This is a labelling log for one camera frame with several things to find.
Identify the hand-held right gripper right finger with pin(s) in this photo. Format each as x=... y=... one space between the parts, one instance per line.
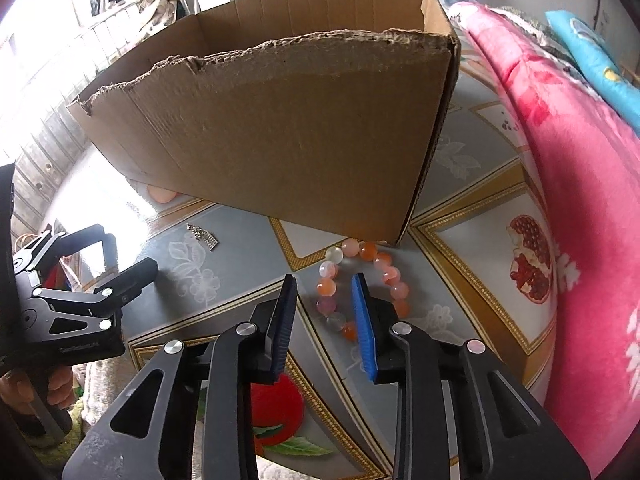
x=364 y=330

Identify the brown cardboard box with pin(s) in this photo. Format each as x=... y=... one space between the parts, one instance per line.
x=275 y=135

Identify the white drawer cabinet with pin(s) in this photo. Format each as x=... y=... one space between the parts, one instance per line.
x=45 y=150

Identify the brown patterned garment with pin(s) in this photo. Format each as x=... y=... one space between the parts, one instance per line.
x=162 y=5

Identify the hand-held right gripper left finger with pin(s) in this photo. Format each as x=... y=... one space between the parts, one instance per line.
x=280 y=330

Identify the person's left hand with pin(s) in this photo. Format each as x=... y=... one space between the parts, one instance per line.
x=60 y=387

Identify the fruit print tablecloth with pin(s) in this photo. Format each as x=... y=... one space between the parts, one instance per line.
x=240 y=240

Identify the white fluffy cloth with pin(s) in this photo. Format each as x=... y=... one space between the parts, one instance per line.
x=102 y=395

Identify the small silver pendant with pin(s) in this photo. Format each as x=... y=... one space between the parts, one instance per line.
x=204 y=236

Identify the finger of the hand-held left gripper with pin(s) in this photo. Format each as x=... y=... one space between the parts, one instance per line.
x=130 y=280
x=85 y=235

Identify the pink blanket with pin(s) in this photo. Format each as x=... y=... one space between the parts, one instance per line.
x=575 y=185

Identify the blue pillow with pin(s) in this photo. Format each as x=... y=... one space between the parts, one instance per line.
x=595 y=55

